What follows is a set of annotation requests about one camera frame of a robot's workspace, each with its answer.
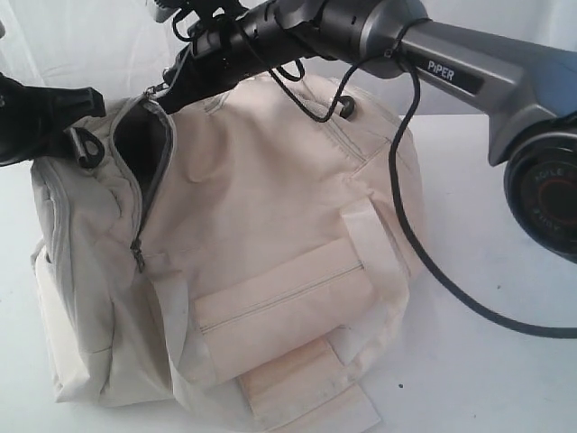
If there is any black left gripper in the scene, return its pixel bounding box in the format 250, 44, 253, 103
1, 75, 106, 167

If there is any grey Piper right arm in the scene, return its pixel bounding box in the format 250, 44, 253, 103
148, 1, 576, 261

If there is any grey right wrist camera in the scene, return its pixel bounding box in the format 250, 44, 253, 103
144, 0, 189, 23

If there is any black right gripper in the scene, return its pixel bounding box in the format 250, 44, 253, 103
156, 1, 289, 114

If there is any cream duffel bag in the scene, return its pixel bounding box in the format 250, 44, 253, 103
31, 76, 421, 432

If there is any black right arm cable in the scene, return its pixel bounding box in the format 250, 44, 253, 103
170, 0, 577, 338

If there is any white backdrop curtain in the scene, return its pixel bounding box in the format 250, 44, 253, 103
1, 0, 576, 99

